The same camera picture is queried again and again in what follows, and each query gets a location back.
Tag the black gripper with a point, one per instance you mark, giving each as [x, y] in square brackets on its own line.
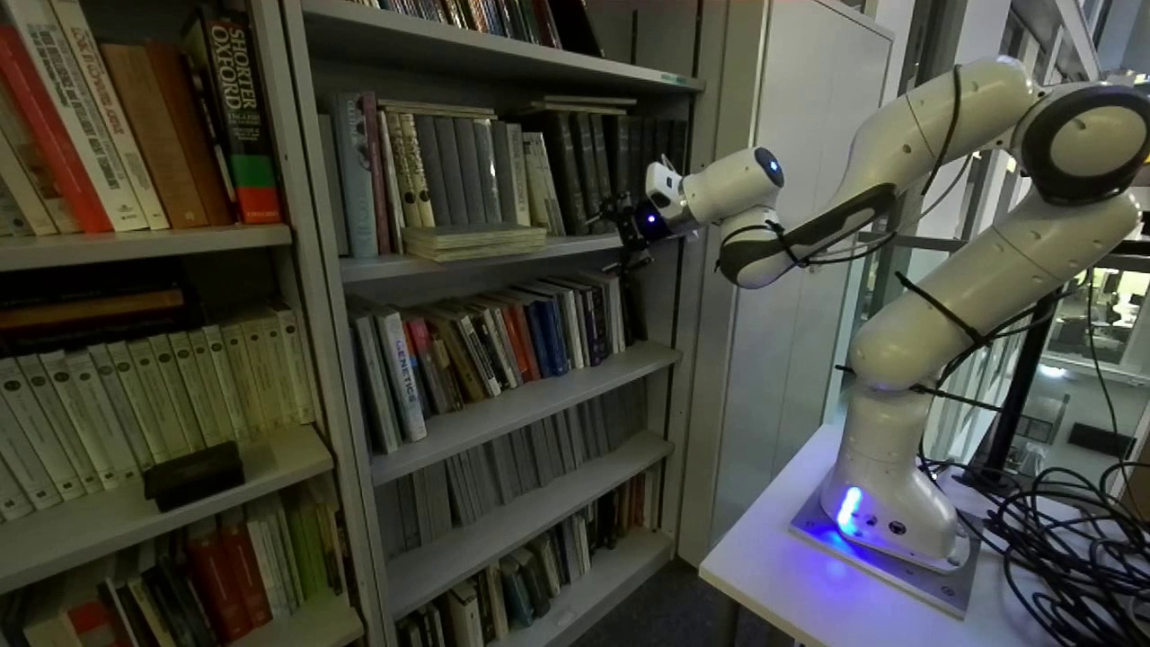
[645, 224]

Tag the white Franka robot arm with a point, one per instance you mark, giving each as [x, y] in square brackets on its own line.
[956, 287]

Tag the cream Machine Intelligence 2 book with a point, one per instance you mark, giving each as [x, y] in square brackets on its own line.
[512, 173]

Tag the teal glossy Machine Intelligence book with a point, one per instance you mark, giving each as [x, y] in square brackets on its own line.
[426, 166]

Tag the cream thin flat book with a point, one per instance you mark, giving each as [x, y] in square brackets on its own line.
[436, 108]

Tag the cream patterned book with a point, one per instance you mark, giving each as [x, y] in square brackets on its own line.
[402, 166]

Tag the white tall book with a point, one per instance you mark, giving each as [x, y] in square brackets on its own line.
[402, 371]

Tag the blue grey tall book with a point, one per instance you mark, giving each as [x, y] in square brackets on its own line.
[355, 179]

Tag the black book green red base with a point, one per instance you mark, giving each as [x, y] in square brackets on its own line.
[237, 108]

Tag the brown hardcover book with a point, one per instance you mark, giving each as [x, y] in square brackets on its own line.
[163, 131]

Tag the white book dark lettering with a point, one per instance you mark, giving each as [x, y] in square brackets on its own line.
[100, 121]

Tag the red hardcover book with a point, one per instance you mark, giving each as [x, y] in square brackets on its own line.
[56, 131]

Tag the pale thin booklet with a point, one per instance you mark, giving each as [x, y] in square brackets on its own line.
[473, 253]

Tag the grey cabinet end panel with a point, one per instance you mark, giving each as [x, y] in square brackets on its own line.
[814, 179]

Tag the black leaning binder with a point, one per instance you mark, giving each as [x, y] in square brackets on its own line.
[571, 21]

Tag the grey metal bookshelf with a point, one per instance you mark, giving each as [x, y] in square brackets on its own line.
[118, 532]
[527, 403]

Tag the black tripod stand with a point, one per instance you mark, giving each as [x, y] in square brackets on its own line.
[1017, 381]

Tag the black flat box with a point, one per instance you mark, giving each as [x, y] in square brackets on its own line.
[196, 471]

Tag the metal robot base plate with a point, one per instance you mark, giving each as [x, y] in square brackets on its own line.
[874, 584]

